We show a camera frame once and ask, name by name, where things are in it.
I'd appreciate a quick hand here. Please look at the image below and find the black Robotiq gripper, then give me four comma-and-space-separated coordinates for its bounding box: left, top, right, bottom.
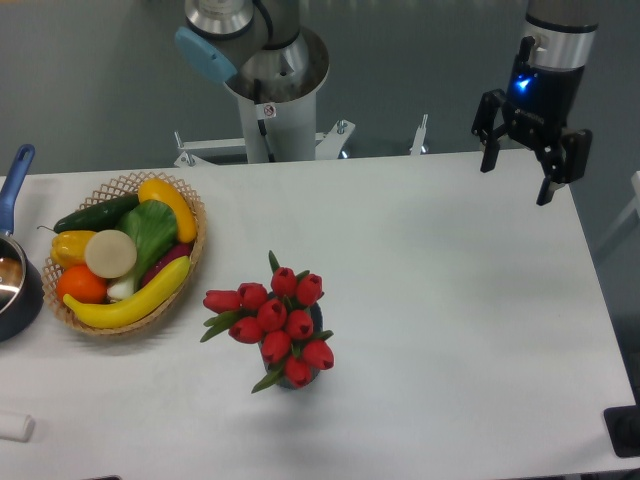
471, 64, 593, 206

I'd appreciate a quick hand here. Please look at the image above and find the red tulip bouquet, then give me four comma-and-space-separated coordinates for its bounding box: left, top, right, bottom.
200, 252, 335, 393

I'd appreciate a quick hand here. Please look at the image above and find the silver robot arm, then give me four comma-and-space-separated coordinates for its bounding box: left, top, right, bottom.
174, 1, 598, 205

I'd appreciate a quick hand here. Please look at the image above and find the black device at table edge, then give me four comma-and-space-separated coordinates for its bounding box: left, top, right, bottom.
603, 405, 639, 458

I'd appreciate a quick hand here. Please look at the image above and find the purple eggplant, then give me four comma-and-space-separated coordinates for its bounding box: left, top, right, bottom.
140, 243, 192, 287

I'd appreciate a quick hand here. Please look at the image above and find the yellow squash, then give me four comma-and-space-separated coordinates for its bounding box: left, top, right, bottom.
138, 178, 197, 243

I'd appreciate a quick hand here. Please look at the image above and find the green bok choy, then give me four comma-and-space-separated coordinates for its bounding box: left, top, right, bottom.
107, 200, 177, 302

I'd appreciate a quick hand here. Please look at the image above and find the woven wicker basket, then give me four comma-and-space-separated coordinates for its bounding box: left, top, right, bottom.
42, 171, 207, 336

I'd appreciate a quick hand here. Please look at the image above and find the green cucumber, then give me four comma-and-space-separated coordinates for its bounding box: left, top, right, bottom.
38, 194, 139, 234

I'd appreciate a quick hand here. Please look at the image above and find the beige round disc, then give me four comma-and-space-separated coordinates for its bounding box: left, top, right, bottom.
84, 230, 137, 279

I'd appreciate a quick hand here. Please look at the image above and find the yellow banana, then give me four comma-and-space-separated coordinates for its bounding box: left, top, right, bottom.
63, 256, 191, 330

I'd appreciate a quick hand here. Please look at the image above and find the yellow bell pepper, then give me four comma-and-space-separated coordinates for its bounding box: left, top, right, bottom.
50, 230, 96, 269

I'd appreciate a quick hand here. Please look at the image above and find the orange fruit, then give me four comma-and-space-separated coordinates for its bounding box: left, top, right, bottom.
56, 265, 107, 304

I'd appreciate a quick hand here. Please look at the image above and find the white cylinder object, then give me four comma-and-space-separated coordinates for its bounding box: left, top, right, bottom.
0, 411, 36, 443

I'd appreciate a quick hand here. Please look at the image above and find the white frame at right edge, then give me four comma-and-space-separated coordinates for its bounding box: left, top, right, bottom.
592, 171, 639, 264

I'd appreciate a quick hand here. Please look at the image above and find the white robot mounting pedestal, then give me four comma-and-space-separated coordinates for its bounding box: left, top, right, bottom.
172, 94, 429, 169

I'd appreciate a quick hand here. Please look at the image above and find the dark pot with blue handle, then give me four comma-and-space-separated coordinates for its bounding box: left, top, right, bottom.
1, 144, 43, 342

